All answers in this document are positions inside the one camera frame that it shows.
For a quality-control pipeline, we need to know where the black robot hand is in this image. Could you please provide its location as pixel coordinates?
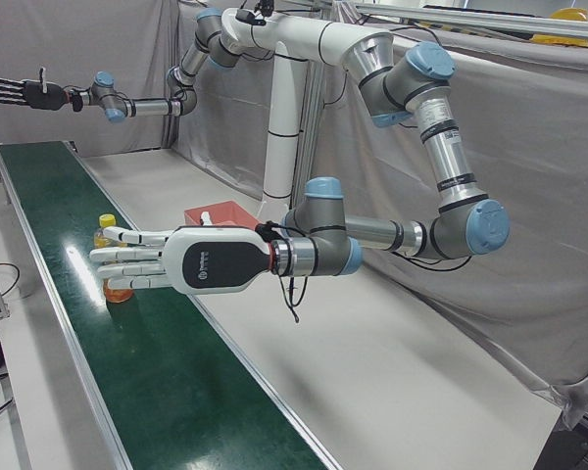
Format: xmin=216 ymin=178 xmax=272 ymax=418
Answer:
xmin=0 ymin=67 xmax=73 ymax=112

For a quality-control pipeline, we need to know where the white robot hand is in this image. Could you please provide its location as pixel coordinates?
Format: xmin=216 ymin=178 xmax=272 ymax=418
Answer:
xmin=88 ymin=211 xmax=275 ymax=296

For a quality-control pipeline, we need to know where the yellow-capped orange drink bottle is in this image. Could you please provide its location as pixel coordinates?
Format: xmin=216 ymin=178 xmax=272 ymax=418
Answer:
xmin=92 ymin=213 xmax=134 ymax=304

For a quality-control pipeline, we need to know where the pink plastic basket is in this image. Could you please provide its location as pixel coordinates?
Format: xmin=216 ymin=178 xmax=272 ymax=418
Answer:
xmin=183 ymin=199 xmax=259 ymax=229

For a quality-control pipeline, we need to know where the grey fabric curtain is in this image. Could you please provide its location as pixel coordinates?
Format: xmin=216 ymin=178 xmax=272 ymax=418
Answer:
xmin=0 ymin=0 xmax=180 ymax=154
xmin=173 ymin=0 xmax=588 ymax=432

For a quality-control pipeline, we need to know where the green conveyor belt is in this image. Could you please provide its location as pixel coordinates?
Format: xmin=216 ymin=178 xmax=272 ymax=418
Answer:
xmin=0 ymin=140 xmax=344 ymax=470

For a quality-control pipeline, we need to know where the white robot torso column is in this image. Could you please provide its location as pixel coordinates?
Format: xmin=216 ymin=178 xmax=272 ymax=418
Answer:
xmin=220 ymin=7 xmax=398 ymax=202

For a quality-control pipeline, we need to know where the aluminium profile column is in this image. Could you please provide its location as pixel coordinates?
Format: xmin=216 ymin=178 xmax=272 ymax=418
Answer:
xmin=293 ymin=61 xmax=327 ymax=207

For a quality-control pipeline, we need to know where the yellow hard hat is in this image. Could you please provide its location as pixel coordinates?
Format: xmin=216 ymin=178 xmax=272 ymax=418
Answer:
xmin=549 ymin=6 xmax=588 ymax=22
xmin=528 ymin=31 xmax=588 ymax=49

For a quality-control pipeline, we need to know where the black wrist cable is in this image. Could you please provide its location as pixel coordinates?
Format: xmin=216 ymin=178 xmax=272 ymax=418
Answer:
xmin=254 ymin=220 xmax=311 ymax=324

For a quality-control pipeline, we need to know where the black head camera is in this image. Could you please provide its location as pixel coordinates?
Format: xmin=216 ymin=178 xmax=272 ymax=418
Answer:
xmin=234 ymin=0 xmax=275 ymax=26

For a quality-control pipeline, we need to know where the aluminium frame beam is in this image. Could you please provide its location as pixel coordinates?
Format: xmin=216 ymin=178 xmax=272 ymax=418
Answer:
xmin=332 ymin=0 xmax=588 ymax=41

